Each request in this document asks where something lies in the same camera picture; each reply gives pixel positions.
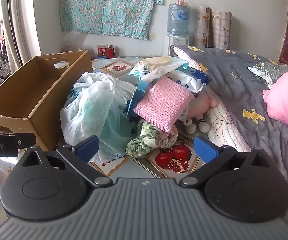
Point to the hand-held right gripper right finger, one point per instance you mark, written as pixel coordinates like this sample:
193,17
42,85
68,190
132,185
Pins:
205,150

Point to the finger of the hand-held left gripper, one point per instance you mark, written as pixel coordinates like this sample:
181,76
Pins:
26,140

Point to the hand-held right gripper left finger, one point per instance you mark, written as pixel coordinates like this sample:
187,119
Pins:
87,148

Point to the orange patterned cloth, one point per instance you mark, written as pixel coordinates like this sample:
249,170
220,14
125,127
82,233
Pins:
168,137

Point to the white plastic bag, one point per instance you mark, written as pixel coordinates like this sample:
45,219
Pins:
96,110

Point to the pink plush doll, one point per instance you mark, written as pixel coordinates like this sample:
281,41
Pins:
201,102

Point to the brown cardboard box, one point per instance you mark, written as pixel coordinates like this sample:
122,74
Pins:
59,100

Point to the green patterned cloth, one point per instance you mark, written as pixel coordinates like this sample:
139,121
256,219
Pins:
144,140

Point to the pink scouring pad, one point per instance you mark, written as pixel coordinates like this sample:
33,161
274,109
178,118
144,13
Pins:
161,102

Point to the blue paper package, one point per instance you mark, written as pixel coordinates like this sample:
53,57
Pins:
140,90

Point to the white teal wipes pack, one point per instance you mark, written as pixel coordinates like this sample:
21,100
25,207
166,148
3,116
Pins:
156,67

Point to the grey quilt with yellow print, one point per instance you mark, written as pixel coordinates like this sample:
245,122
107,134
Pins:
233,92

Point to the fruit printed mat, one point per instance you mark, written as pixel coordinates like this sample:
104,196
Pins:
119,67

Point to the pink pillow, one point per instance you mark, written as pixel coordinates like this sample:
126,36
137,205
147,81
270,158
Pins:
286,100

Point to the red box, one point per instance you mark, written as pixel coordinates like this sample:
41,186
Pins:
102,51

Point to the red thermos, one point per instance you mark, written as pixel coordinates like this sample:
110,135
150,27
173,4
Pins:
111,51

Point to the green floral pillow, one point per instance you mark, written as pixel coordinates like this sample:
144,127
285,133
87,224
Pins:
271,71

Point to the clear plastic bag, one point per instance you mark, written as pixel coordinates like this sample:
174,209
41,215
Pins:
74,41

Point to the white water dispenser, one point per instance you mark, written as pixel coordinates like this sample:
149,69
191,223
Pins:
170,45

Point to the checkered rolled mat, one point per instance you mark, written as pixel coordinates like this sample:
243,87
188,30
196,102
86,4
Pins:
221,30

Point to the beige curtain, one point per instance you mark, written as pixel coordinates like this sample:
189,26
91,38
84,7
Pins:
21,17

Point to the blue water bottle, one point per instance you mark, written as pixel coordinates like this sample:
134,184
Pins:
178,22

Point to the wall outlet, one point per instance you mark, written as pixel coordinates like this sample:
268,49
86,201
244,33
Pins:
152,35

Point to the teal floral wall cloth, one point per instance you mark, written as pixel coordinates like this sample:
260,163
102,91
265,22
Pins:
109,5

